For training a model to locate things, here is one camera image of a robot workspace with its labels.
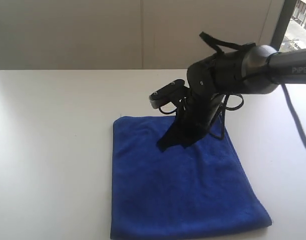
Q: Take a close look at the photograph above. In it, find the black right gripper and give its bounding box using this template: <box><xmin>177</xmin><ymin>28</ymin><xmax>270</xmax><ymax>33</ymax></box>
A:
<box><xmin>156</xmin><ymin>89</ymin><xmax>229</xmax><ymax>153</ymax></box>

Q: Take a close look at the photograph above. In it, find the blue microfiber towel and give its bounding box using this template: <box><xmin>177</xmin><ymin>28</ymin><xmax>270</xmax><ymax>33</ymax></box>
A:
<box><xmin>110</xmin><ymin>116</ymin><xmax>272</xmax><ymax>240</ymax></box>

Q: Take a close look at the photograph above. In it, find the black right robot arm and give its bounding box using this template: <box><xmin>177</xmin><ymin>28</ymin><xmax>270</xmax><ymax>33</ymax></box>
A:
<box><xmin>149</xmin><ymin>45</ymin><xmax>306</xmax><ymax>151</ymax></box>

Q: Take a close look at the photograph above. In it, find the white vehicle outside window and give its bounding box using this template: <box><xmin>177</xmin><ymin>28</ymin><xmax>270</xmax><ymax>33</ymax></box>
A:
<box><xmin>292</xmin><ymin>40</ymin><xmax>306</xmax><ymax>51</ymax></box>

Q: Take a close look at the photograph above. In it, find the white partition panel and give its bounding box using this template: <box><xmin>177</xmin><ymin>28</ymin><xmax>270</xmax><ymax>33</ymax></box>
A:
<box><xmin>0</xmin><ymin>0</ymin><xmax>283</xmax><ymax>70</ymax></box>

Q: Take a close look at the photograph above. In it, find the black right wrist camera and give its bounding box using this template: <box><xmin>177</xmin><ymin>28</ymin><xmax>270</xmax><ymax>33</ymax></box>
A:
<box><xmin>149</xmin><ymin>79</ymin><xmax>188</xmax><ymax>109</ymax></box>

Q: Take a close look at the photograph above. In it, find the dark window frame post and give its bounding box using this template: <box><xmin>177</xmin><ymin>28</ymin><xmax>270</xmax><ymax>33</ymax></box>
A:
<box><xmin>270</xmin><ymin>0</ymin><xmax>296</xmax><ymax>50</ymax></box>

